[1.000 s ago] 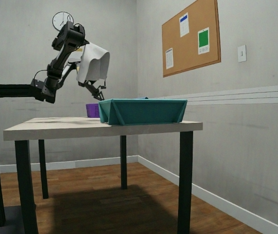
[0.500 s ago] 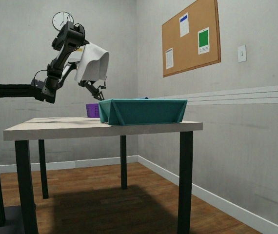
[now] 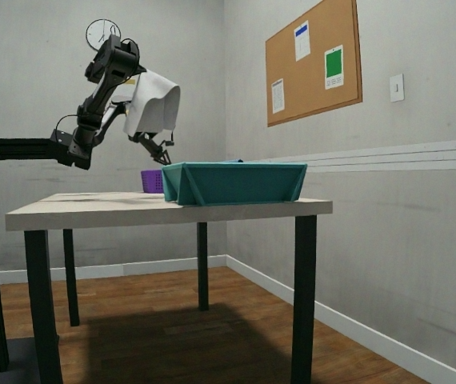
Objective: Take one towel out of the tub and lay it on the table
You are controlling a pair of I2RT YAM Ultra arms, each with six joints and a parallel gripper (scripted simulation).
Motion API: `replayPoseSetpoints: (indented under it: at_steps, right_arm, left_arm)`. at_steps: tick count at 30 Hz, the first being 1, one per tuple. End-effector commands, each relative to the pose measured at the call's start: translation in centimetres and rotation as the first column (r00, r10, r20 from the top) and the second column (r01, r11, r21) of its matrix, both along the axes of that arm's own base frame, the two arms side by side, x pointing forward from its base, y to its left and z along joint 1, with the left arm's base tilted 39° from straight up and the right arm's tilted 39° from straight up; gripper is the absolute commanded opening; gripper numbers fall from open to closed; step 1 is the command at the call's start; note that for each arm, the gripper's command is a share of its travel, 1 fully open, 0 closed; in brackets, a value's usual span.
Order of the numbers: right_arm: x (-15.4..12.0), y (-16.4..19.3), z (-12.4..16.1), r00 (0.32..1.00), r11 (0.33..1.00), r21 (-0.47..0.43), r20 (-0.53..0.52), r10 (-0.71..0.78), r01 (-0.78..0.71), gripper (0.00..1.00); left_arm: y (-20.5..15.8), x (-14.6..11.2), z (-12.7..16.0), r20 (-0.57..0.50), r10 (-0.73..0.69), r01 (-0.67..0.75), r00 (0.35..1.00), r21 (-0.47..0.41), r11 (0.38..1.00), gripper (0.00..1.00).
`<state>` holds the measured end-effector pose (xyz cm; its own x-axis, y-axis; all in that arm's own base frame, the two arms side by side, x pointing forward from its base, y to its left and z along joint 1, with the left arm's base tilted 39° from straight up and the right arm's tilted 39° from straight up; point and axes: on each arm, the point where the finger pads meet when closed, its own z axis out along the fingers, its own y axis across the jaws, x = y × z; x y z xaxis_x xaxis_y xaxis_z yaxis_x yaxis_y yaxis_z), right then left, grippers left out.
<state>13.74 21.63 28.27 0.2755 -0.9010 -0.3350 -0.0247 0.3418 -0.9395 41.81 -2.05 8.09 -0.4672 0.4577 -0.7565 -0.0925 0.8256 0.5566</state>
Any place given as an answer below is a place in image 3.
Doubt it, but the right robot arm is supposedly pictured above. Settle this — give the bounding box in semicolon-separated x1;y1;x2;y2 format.
68;34;139;160

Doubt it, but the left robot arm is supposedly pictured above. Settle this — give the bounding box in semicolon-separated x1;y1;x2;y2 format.
93;95;174;148

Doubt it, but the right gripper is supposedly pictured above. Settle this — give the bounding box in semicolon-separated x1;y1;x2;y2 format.
133;64;147;76

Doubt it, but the white textured towel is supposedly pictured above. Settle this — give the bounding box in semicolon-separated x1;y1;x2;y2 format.
122;70;181;137

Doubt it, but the teal plastic tub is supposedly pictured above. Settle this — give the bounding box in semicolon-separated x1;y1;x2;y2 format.
161;162;308;206

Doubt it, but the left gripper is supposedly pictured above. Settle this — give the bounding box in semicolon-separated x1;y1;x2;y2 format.
145;140;171;166

